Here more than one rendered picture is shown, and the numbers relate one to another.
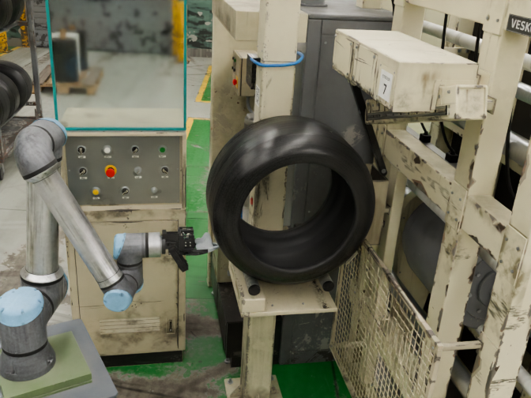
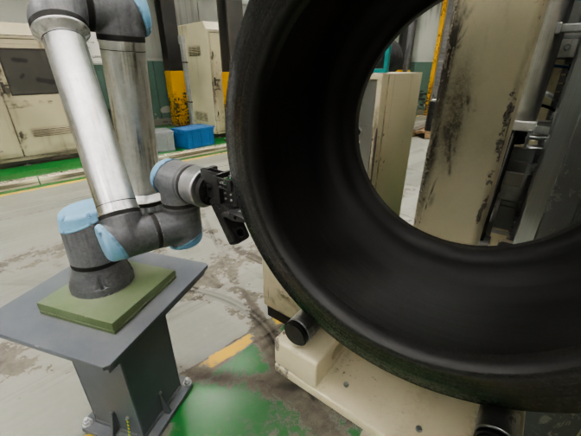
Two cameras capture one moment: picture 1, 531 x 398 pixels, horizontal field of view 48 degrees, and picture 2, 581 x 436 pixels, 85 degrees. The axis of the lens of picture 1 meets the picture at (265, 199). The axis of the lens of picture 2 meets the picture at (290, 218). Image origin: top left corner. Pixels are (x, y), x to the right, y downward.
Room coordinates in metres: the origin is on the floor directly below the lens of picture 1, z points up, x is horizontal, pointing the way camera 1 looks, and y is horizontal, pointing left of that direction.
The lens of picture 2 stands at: (1.59, -0.27, 1.29)
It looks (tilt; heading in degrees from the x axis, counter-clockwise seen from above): 25 degrees down; 49
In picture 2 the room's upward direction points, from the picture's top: straight up
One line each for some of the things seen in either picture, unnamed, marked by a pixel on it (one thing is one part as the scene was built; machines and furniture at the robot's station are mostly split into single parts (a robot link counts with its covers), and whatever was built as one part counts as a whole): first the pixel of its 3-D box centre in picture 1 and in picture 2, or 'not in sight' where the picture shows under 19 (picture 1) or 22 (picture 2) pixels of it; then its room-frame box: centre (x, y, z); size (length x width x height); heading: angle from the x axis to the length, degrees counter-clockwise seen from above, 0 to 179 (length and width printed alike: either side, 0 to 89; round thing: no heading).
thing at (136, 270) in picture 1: (129, 275); (179, 222); (1.85, 0.47, 0.93); 0.12 x 0.09 x 0.12; 179
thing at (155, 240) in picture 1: (155, 244); (202, 186); (1.88, 0.38, 1.04); 0.10 x 0.05 x 0.09; 12
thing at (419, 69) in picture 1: (394, 66); not in sight; (1.99, -0.40, 1.71); 0.61 x 0.25 x 0.15; 12
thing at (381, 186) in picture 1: (359, 204); not in sight; (2.34, -0.41, 1.05); 0.20 x 0.15 x 0.30; 12
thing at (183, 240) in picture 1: (178, 242); (226, 191); (1.90, 0.30, 1.05); 0.12 x 0.08 x 0.09; 102
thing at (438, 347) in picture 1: (373, 346); not in sight; (1.89, -0.45, 0.65); 0.90 x 0.02 x 0.70; 12
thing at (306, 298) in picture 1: (280, 286); (409, 351); (2.05, -0.08, 0.80); 0.37 x 0.36 x 0.02; 102
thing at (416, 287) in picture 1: (420, 266); not in sight; (2.62, -0.80, 0.61); 0.33 x 0.06 x 0.86; 102
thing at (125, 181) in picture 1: (127, 241); (328, 215); (2.64, 0.68, 0.63); 0.56 x 0.41 x 1.27; 102
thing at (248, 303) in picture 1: (246, 279); (345, 305); (2.02, 0.06, 0.84); 0.36 x 0.09 x 0.06; 12
